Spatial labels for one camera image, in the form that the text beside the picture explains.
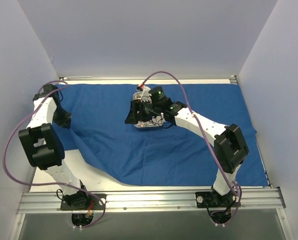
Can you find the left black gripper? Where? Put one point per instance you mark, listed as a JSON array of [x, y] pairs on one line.
[[64, 119]]

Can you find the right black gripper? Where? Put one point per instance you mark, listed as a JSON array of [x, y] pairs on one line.
[[137, 113]]

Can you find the blue surgical cloth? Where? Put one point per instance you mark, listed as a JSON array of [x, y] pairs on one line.
[[159, 156]]

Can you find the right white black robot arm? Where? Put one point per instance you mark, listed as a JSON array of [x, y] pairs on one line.
[[227, 143]]

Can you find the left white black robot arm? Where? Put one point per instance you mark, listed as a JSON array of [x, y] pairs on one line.
[[44, 149]]

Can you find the stainless steel instrument tray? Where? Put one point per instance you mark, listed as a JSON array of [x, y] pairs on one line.
[[154, 122]]

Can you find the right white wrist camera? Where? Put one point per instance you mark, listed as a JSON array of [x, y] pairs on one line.
[[145, 95]]

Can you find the back aluminium rail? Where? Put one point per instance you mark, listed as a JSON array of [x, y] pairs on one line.
[[74, 78]]

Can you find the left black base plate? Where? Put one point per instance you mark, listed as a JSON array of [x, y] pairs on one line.
[[89, 202]]

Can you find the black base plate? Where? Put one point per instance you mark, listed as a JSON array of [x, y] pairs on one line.
[[89, 202], [211, 199]]

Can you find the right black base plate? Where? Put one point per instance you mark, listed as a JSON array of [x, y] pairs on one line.
[[211, 199]]

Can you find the front aluminium rail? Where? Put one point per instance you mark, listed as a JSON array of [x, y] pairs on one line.
[[262, 198]]

